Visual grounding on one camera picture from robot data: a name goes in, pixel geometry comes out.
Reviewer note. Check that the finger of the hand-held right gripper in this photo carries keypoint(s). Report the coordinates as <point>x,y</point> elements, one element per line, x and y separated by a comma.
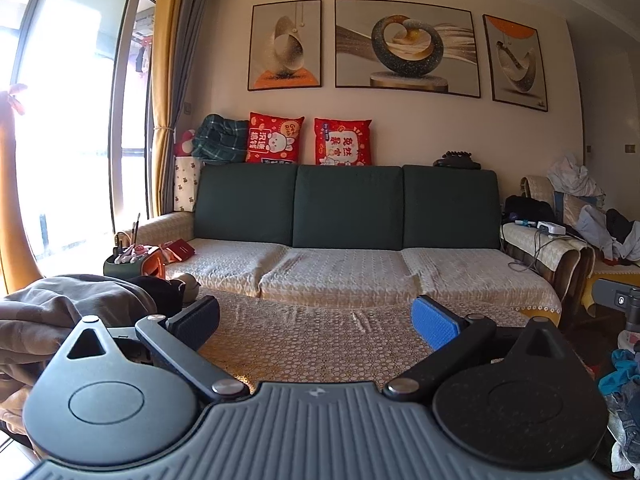
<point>607,292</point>

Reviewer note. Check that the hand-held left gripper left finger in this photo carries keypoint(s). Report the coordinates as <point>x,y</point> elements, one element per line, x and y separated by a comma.
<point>195,322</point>

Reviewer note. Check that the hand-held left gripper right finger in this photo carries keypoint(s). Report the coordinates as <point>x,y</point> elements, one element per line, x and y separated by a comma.
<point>435,320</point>

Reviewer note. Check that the pile of pale clothes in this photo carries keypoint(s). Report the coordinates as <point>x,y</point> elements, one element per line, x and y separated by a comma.
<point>570,175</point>

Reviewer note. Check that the pile of brown grey clothes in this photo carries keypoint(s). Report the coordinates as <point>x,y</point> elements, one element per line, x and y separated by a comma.
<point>60,305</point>

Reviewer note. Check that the armchair with lace cover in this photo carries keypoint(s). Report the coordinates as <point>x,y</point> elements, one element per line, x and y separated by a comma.
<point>565,270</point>

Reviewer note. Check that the black cloth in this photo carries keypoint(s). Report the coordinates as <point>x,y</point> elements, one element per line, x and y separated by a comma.
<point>155,292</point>

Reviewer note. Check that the teal cloth pile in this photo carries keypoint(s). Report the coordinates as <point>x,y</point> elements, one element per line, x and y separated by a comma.
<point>620,365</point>

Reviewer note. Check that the orange box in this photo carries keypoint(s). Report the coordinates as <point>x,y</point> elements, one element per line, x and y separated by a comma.
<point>152,262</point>

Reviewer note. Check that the red book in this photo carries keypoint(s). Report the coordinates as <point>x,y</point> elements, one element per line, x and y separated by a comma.
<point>177,251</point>

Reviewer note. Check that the white device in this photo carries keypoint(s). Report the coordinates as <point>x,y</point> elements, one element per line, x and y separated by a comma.
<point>552,229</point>

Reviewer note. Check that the green pen holder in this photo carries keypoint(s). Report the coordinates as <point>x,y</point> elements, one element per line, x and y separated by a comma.
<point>117,265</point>

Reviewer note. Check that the black bag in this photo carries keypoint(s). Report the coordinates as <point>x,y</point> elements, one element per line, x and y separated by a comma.
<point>525,207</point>

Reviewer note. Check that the bear print gift bag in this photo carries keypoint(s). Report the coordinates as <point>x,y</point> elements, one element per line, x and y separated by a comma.
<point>185,185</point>

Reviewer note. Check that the green sofa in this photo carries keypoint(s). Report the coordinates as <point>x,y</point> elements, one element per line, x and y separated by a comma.
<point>345,205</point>

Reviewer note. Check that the black beaded ornament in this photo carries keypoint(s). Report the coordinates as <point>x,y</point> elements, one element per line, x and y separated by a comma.
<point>457,161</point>

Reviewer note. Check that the mushroom plush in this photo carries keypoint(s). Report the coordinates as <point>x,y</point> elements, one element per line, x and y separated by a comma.
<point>184,144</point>

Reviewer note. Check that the green plaid blanket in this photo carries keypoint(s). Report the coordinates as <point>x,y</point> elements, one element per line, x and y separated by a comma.
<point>217,137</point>

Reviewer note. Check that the red pillow with white panel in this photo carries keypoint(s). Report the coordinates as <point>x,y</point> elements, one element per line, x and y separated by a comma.
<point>342,142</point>

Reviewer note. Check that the red rabbit pillow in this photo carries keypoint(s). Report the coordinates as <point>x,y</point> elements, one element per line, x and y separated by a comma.
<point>275,137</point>

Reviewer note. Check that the tall orange object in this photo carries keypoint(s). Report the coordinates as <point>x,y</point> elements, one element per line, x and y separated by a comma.
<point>10,185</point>

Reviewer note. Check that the sliding glass door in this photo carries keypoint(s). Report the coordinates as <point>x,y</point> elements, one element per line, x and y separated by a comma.
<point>75,110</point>

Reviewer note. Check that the framed crescent painting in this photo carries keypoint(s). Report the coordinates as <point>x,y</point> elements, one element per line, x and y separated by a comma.
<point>515,60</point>

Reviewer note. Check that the yellow curtain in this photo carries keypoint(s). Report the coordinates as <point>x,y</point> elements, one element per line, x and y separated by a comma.
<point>165,60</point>

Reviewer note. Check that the hanging dark garment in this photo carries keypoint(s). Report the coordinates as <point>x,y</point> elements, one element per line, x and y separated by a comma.
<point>142,57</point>

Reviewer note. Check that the framed shell painting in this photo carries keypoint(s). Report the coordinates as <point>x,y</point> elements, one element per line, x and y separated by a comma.
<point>285,45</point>

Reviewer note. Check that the grey curtain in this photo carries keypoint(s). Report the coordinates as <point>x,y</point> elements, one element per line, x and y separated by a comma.
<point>192,20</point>

